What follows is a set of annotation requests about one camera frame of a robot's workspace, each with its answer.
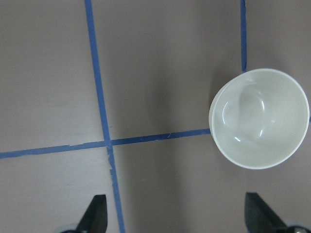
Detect white ceramic bowl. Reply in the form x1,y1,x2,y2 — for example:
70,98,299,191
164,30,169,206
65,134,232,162
208,68,310,169

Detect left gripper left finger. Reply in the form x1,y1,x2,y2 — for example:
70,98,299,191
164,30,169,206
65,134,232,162
75,195,108,233

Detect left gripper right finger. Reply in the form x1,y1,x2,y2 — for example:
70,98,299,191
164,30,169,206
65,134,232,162
244,192,292,233

